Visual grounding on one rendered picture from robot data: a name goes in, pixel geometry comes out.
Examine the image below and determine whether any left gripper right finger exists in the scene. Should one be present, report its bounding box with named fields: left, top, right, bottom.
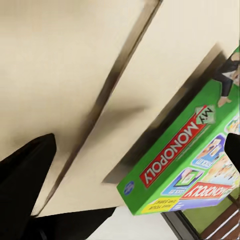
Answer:
left=224, top=132, right=240, bottom=173

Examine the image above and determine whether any board game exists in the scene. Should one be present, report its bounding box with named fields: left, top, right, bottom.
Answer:
left=116, top=45, right=240, bottom=216

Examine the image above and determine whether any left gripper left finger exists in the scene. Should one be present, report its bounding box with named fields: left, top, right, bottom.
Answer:
left=0, top=133, right=57, bottom=240

